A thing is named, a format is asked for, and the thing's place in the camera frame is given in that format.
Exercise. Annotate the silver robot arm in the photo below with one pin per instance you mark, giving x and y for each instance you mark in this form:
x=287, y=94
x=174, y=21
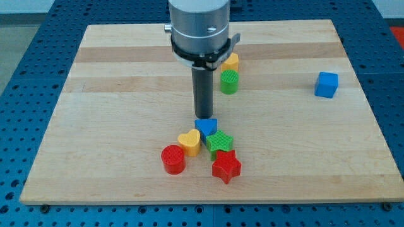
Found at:
x=200, y=32

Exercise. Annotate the green circle block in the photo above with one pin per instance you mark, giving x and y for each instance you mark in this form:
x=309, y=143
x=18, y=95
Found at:
x=229, y=80

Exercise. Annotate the red circle block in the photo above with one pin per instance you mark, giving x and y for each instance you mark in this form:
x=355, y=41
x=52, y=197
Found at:
x=173, y=159

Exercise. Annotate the yellow hexagon block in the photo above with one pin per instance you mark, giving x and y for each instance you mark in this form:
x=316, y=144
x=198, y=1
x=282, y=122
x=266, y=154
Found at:
x=232, y=63

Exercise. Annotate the blue triangle block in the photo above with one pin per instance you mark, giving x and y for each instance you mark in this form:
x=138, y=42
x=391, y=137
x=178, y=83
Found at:
x=206, y=127

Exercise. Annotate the yellow heart block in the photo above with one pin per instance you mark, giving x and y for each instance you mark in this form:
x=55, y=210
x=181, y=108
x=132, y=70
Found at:
x=190, y=142

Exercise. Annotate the green star block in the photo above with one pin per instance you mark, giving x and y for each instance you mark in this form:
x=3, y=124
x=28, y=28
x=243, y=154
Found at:
x=218, y=141

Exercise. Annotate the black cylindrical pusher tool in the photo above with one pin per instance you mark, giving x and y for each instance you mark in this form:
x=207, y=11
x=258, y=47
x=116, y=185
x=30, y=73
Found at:
x=203, y=93

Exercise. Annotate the red star block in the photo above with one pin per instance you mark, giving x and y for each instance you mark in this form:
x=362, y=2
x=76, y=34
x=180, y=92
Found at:
x=226, y=166

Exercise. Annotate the wooden board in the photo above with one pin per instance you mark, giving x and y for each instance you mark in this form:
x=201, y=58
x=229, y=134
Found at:
x=126, y=98

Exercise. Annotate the blue cube block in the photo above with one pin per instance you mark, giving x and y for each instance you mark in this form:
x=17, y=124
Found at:
x=326, y=85

